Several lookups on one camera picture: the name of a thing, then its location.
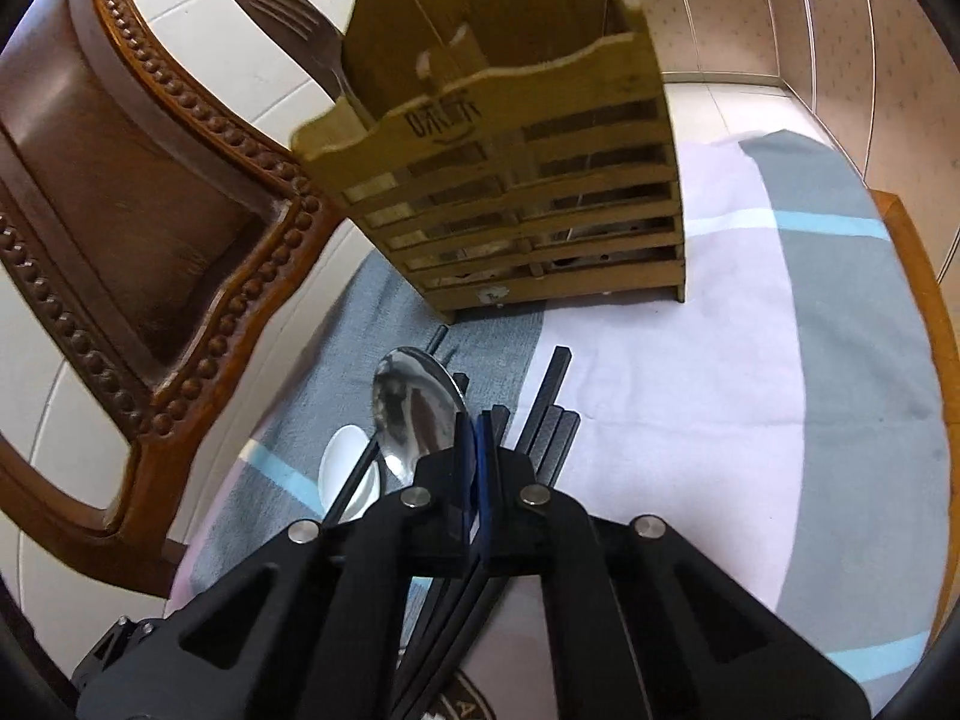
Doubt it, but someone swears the wooden slatted utensil holder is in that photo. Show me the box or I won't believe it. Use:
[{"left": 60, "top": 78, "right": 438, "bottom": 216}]
[{"left": 289, "top": 0, "right": 687, "bottom": 325}]

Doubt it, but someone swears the white ceramic spoon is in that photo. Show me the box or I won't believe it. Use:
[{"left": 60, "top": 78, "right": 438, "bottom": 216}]
[{"left": 319, "top": 426, "right": 391, "bottom": 512}]

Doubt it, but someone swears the grey and pink striped tablecloth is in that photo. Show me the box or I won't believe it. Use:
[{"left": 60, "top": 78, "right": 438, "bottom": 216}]
[{"left": 169, "top": 131, "right": 950, "bottom": 720}]

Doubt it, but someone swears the metal fork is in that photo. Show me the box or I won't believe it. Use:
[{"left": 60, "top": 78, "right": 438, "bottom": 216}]
[{"left": 247, "top": 0, "right": 368, "bottom": 125}]

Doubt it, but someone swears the carved wooden chair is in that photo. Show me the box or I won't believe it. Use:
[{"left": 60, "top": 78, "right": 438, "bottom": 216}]
[{"left": 0, "top": 0, "right": 353, "bottom": 601}]

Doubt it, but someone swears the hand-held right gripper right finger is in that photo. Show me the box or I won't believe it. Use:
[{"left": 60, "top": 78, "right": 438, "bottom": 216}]
[{"left": 476, "top": 409, "right": 872, "bottom": 720}]

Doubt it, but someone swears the pile of black chopsticks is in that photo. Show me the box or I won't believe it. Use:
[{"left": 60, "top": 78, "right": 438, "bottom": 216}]
[{"left": 322, "top": 324, "right": 582, "bottom": 720}]

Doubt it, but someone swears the large metal spoon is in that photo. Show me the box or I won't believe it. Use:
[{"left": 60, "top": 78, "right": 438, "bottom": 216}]
[{"left": 370, "top": 345, "right": 470, "bottom": 488}]

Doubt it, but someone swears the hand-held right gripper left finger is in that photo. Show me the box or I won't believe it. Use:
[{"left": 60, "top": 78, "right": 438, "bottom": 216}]
[{"left": 79, "top": 411, "right": 482, "bottom": 720}]

